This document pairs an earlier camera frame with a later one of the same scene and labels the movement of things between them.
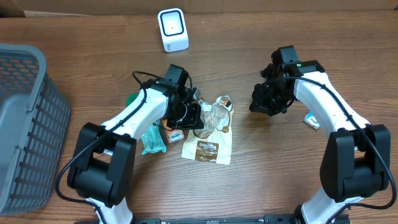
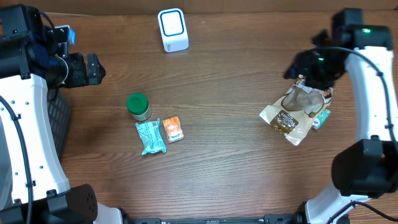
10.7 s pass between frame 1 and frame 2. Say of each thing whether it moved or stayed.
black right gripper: moved
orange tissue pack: stayed
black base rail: stayed
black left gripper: moved
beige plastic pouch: moved
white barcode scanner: stayed
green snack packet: stayed
